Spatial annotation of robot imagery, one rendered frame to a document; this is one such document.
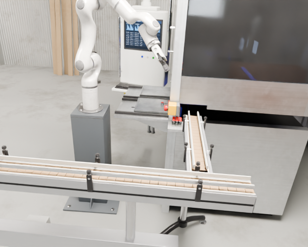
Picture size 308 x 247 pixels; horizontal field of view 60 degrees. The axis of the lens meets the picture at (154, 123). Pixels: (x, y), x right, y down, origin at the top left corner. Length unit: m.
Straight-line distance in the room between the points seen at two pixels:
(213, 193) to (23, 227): 1.01
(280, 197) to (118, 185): 1.54
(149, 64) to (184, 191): 1.86
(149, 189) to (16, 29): 6.38
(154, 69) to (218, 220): 1.57
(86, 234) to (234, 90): 1.26
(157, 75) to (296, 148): 1.49
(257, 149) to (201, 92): 0.61
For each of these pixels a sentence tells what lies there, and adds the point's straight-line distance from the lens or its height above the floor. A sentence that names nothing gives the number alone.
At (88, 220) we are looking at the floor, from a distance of 2.38.
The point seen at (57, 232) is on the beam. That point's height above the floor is 0.55.
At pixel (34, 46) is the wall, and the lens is 7.12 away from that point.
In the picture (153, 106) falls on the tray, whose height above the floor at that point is 0.88.
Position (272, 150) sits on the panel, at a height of 0.70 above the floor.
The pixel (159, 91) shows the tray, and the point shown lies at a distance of 2.49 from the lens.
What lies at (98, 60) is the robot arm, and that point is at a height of 1.24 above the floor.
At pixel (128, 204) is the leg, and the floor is 0.79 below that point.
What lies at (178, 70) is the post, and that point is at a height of 1.25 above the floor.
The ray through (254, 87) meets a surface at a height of 1.17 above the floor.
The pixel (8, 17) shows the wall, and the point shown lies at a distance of 7.28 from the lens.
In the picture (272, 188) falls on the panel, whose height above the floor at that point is 0.36.
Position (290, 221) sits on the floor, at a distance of 2.68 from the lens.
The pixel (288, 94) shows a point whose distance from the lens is 1.98.
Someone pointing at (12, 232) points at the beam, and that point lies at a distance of 1.66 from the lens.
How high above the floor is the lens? 1.69
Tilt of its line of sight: 26 degrees down
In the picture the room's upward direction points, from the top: 3 degrees clockwise
